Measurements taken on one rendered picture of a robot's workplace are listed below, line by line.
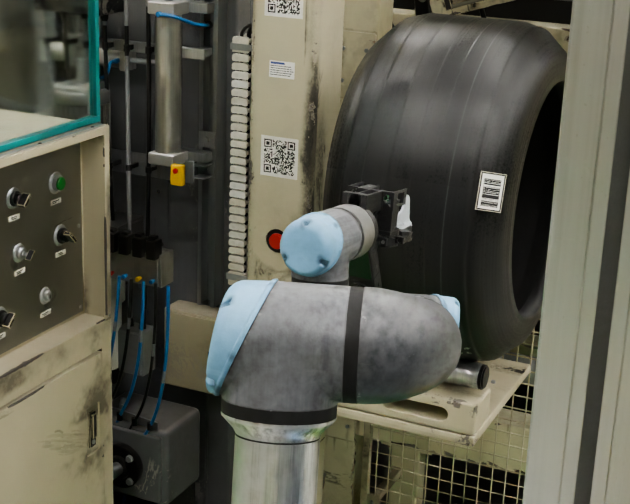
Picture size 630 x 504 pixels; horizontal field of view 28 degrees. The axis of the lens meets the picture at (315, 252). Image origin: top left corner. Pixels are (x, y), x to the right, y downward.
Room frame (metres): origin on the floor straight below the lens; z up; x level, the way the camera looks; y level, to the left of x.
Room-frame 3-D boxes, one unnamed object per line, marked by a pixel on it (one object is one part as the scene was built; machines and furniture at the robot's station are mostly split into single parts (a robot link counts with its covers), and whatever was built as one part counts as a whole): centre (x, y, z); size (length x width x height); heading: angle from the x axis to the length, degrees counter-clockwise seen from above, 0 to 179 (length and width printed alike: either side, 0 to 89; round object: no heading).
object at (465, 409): (2.07, -0.14, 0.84); 0.36 x 0.09 x 0.06; 66
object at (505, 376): (2.20, -0.20, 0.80); 0.37 x 0.36 x 0.02; 156
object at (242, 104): (2.29, 0.14, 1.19); 0.05 x 0.04 x 0.48; 156
